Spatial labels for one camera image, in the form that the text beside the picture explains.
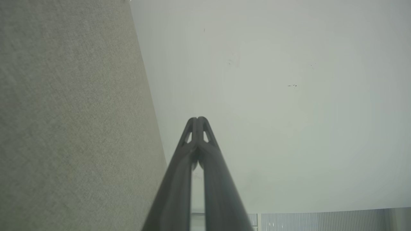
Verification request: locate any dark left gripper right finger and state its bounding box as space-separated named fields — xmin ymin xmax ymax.
xmin=197 ymin=116 xmax=254 ymax=231

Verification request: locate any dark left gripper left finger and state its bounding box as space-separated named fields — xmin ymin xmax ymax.
xmin=142 ymin=117 xmax=197 ymax=231

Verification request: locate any white slatted panel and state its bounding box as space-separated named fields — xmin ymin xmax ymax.
xmin=247 ymin=209 xmax=390 ymax=231

